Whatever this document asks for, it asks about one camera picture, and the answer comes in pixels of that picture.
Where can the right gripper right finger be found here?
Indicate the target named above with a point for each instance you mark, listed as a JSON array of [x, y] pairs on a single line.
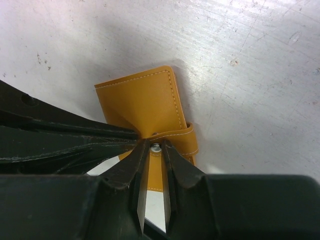
[[200, 206]]

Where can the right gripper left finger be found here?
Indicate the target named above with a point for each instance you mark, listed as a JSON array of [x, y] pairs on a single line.
[[78, 207]]

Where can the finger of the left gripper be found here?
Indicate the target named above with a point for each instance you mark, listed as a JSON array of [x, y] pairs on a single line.
[[53, 153], [22, 111]]

